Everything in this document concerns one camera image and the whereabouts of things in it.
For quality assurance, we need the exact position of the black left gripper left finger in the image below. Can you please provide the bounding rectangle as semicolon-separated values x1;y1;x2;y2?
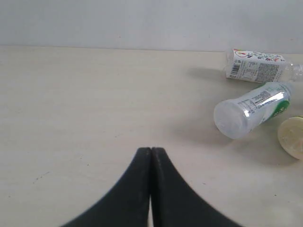
64;148;152;227

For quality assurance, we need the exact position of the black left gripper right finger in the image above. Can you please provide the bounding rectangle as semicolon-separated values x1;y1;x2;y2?
151;148;240;227

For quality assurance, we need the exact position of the white bottle green label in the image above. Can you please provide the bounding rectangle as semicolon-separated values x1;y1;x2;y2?
214;82;294;139

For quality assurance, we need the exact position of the yellow bottle red cap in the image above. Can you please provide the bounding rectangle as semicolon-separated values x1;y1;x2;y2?
277;116;303;160

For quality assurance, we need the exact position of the clear bottle white printed label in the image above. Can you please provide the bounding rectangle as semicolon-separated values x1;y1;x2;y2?
225;49;303;83

